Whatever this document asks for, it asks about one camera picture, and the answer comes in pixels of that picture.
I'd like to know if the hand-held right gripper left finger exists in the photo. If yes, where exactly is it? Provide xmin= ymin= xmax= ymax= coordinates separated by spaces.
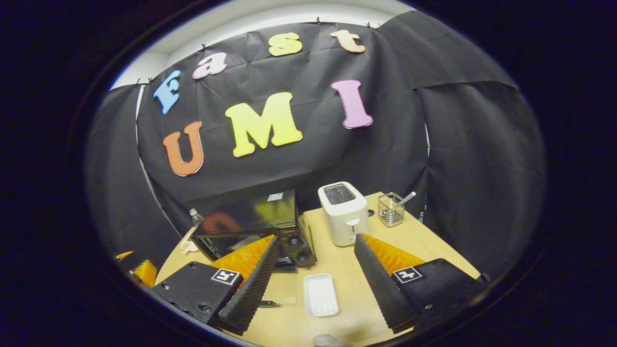
xmin=153 ymin=235 xmax=280 ymax=335

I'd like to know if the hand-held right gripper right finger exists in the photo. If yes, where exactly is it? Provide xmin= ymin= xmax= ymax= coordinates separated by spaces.
xmin=354 ymin=233 xmax=487 ymax=334

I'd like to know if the white toaster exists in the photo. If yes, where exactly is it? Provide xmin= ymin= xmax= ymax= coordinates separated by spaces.
xmin=318 ymin=182 xmax=369 ymax=247

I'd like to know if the wire mesh utensil holder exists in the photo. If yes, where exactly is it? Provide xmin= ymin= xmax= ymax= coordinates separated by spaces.
xmin=377 ymin=192 xmax=405 ymax=227

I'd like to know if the black electric oven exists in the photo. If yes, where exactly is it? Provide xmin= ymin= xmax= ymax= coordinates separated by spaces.
xmin=190 ymin=189 xmax=316 ymax=307

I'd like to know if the white rectangular tray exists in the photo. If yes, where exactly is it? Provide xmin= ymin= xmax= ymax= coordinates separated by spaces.
xmin=304 ymin=273 xmax=339 ymax=318

